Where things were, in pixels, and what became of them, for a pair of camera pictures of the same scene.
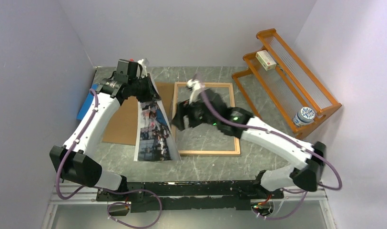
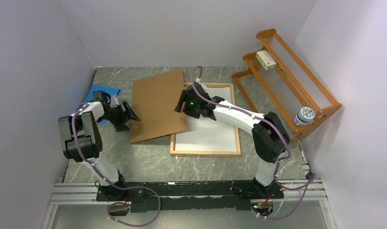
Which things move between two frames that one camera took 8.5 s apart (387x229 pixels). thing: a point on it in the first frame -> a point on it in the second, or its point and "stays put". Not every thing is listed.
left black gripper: x=151 y=95 -> x=120 y=125
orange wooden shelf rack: x=281 y=88 stays put
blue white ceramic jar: x=305 y=115 stays put
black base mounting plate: x=189 y=196 stays put
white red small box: x=266 y=60 stays put
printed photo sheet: x=155 y=140 -> x=206 y=134
